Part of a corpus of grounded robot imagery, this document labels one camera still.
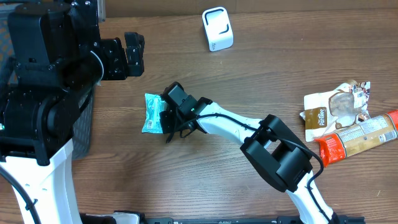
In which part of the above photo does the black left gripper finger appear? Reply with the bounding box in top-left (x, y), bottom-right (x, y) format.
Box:
top-left (126, 51), bottom-right (144, 77)
top-left (124, 32), bottom-right (145, 56)

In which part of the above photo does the teal snack bar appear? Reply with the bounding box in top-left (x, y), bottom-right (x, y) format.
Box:
top-left (142, 93), bottom-right (167, 134)

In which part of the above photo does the clear brown snack bag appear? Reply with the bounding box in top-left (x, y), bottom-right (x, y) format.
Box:
top-left (300, 80), bottom-right (371, 142)

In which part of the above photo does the orange pasta package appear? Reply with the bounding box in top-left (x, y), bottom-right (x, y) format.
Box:
top-left (316, 110), bottom-right (397, 167)

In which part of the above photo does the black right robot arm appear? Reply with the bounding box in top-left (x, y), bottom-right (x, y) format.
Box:
top-left (142, 82), bottom-right (340, 223)

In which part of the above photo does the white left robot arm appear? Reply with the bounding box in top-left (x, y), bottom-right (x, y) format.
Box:
top-left (1, 1), bottom-right (146, 224)

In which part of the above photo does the white barcode scanner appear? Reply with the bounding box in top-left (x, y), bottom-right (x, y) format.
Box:
top-left (201, 6), bottom-right (234, 52)

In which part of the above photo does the grey plastic basket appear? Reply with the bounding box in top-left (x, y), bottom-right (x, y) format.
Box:
top-left (1, 3), bottom-right (94, 160)

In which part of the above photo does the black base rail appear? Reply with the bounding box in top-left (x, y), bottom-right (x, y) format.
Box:
top-left (77, 211), bottom-right (366, 224)

